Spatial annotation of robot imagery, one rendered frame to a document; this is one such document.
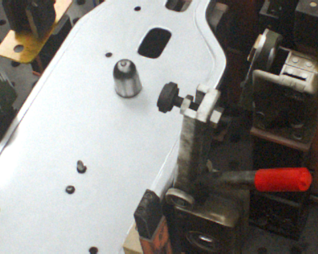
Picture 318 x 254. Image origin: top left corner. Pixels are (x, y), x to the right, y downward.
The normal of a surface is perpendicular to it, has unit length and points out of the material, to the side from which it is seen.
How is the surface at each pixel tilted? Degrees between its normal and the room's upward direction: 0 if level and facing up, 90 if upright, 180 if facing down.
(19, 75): 0
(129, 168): 0
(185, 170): 90
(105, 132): 0
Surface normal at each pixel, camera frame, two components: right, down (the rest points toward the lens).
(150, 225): 0.91, 0.29
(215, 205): -0.07, -0.57
